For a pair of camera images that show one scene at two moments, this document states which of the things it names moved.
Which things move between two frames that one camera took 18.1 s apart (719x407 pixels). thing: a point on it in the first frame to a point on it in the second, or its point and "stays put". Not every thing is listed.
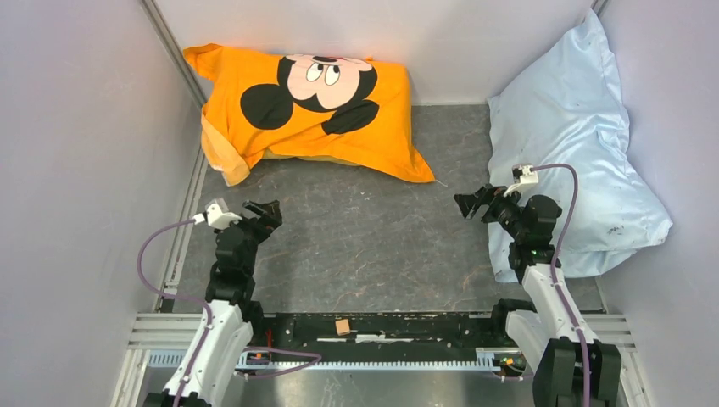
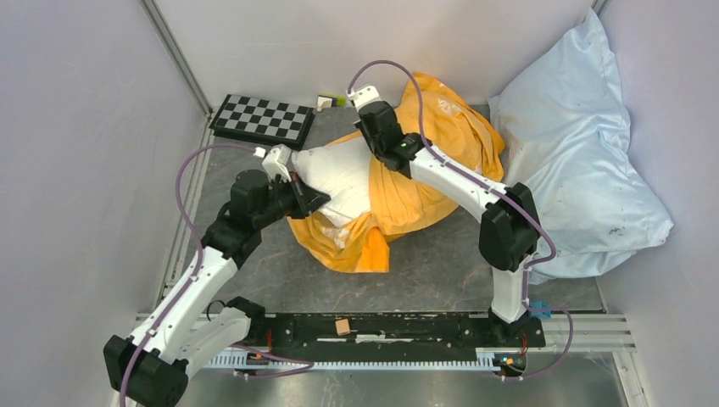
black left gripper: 263,225 to 305,198
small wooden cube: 342,327 stays put
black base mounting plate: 312,332 stays put
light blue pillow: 575,113 stays put
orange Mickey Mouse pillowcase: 347,112 to 400,206
